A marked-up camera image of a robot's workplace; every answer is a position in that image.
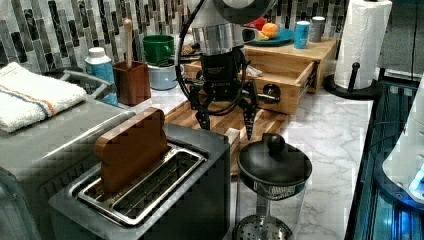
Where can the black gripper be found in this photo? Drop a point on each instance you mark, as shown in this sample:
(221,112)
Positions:
(223,79)

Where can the dark wooden cutting board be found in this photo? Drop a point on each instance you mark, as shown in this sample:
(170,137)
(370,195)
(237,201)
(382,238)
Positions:
(266,121)

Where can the white butter stick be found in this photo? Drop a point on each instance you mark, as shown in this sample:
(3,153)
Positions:
(233,135)

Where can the snack packet in drawer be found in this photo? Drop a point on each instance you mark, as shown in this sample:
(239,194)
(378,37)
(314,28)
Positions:
(252,71)

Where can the light wooden drawer box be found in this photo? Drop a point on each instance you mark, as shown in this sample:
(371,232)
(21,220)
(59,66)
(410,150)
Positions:
(295,72)

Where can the light blue cup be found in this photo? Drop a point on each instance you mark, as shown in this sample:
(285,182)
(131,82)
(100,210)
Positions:
(162,78)

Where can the yellow banana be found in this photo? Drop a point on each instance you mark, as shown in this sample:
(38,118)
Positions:
(262,36)

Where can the black french press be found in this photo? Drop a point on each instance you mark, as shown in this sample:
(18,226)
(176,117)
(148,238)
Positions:
(272,177)

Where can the green mug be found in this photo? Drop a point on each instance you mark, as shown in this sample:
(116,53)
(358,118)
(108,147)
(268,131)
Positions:
(158,49)

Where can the orange fruit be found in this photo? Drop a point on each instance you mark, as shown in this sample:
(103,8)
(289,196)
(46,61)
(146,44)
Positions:
(270,30)

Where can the red apple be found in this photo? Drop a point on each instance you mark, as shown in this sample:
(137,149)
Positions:
(257,24)

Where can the blue plate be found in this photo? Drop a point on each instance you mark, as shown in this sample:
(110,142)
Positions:
(285,36)

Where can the brown wooden utensil holder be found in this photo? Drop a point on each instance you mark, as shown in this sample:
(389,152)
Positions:
(133,84)

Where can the wooden toast slice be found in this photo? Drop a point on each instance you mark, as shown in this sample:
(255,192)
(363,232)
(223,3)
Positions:
(131,149)

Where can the blue shaker can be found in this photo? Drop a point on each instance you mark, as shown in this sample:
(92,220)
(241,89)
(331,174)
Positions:
(301,34)

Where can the black silver toaster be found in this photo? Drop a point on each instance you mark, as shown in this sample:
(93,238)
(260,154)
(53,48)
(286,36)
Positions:
(187,197)

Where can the grey shaker can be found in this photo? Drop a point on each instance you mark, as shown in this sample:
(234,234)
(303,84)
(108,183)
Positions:
(316,28)

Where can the wooden utensil stick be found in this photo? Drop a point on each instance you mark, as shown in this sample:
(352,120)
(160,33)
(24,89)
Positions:
(128,35)

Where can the white cap blue bottle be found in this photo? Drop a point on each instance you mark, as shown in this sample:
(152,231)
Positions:
(99,64)

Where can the black paper towel holder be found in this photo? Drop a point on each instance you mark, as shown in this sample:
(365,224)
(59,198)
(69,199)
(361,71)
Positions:
(372,92)

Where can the white paper towel roll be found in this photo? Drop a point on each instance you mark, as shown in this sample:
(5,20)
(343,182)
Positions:
(362,38)

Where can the stainless toaster oven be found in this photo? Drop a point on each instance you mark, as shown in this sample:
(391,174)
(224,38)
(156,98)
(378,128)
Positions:
(39,160)

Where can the white striped towel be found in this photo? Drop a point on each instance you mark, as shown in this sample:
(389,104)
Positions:
(27,98)

